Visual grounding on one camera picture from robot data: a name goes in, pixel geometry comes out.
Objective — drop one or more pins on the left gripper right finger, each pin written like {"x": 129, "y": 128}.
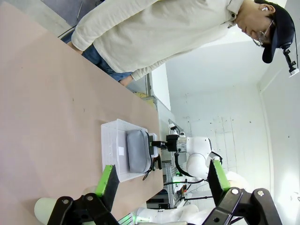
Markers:
{"x": 216, "y": 180}

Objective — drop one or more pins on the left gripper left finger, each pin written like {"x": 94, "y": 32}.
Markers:
{"x": 106, "y": 180}

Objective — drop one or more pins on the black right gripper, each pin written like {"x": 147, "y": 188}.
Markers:
{"x": 172, "y": 143}

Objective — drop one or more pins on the white rectangular box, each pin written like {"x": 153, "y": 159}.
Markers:
{"x": 153, "y": 137}

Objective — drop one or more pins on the grey zippered pouch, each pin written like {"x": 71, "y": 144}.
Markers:
{"x": 137, "y": 150}

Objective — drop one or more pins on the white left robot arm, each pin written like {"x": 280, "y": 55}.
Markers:
{"x": 168, "y": 214}

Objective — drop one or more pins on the person left forearm cream sleeve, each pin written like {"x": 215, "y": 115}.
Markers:
{"x": 154, "y": 65}

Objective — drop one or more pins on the person right forearm cream sleeve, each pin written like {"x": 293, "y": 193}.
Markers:
{"x": 84, "y": 35}

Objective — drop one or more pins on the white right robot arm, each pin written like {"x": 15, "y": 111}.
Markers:
{"x": 199, "y": 159}

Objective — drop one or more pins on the white plastic perforated basket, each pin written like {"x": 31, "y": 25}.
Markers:
{"x": 112, "y": 140}

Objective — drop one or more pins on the person left hand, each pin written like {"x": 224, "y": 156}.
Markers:
{"x": 126, "y": 82}

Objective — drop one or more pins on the white partition board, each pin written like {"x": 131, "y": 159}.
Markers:
{"x": 160, "y": 89}

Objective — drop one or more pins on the pale green plastic cup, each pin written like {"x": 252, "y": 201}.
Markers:
{"x": 44, "y": 208}

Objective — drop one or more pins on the blue jeans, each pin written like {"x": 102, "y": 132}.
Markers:
{"x": 98, "y": 58}

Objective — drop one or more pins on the person torso cream sweater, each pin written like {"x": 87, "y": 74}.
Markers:
{"x": 152, "y": 30}

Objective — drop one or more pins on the thin metal glasses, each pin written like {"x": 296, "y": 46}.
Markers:
{"x": 264, "y": 32}

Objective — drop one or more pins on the person head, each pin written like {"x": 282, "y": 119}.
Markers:
{"x": 255, "y": 21}

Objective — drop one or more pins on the dark navy cap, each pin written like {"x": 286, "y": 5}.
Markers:
{"x": 281, "y": 28}

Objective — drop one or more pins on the white earbud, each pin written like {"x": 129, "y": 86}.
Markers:
{"x": 264, "y": 9}

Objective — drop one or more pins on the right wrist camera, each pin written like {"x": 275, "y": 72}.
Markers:
{"x": 173, "y": 128}

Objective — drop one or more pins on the aluminium frame stand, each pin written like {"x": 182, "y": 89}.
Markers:
{"x": 168, "y": 174}

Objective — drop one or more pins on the head-mounted camera on cap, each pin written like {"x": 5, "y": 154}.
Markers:
{"x": 291, "y": 66}

